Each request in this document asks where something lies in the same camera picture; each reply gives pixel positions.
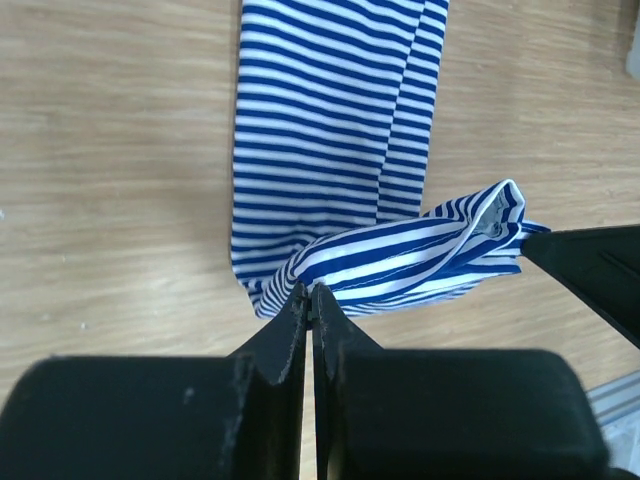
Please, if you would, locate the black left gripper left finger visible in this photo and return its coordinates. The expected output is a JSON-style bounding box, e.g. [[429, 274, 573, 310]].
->
[[1, 286, 306, 479]]

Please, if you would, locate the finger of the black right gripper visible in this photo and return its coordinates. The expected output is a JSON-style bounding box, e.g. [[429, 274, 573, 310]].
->
[[522, 225, 640, 346]]

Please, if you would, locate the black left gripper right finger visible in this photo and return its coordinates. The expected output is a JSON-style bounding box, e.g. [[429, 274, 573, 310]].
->
[[311, 286, 610, 479]]

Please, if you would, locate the blue white striped tank top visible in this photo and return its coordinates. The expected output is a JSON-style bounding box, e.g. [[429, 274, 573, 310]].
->
[[230, 1, 543, 319]]

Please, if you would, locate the aluminium front rail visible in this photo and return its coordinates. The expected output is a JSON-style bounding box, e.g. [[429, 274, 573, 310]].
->
[[587, 371, 639, 429]]

